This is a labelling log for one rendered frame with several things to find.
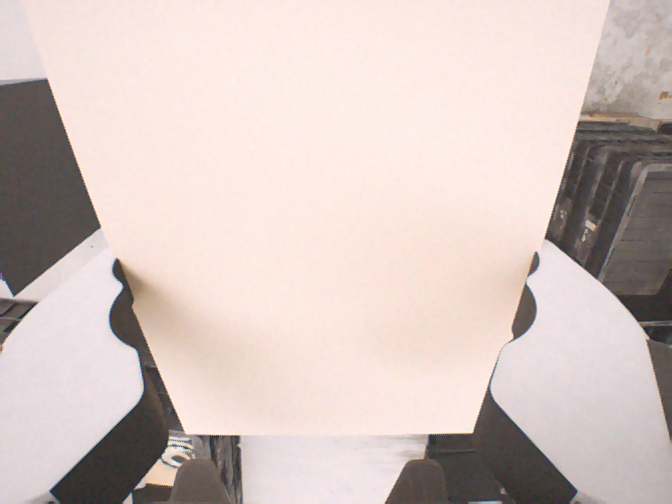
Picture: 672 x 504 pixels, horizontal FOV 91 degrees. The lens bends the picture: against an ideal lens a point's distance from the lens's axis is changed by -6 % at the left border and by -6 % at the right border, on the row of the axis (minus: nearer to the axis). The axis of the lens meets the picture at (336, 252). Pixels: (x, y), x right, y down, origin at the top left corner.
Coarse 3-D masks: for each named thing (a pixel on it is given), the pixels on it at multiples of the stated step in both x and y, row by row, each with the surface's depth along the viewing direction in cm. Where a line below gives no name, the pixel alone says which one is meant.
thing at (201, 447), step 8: (168, 416) 48; (176, 416) 48; (168, 424) 47; (176, 424) 47; (176, 432) 46; (184, 432) 46; (192, 440) 47; (200, 440) 47; (208, 440) 51; (200, 448) 48; (208, 448) 51; (200, 456) 49; (208, 456) 52
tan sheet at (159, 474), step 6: (156, 468) 70; (162, 468) 70; (168, 468) 70; (150, 474) 71; (156, 474) 71; (162, 474) 71; (168, 474) 71; (174, 474) 71; (150, 480) 72; (156, 480) 72; (162, 480) 72; (168, 480) 72
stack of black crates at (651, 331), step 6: (648, 330) 105; (654, 330) 103; (660, 330) 101; (666, 330) 98; (648, 336) 105; (654, 336) 103; (660, 336) 100; (666, 336) 98; (660, 342) 100; (666, 342) 98
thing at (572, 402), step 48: (528, 288) 8; (576, 288) 8; (528, 336) 7; (576, 336) 7; (624, 336) 7; (528, 384) 6; (576, 384) 6; (624, 384) 6; (480, 432) 6; (528, 432) 5; (576, 432) 5; (624, 432) 5; (528, 480) 5; (576, 480) 4; (624, 480) 4
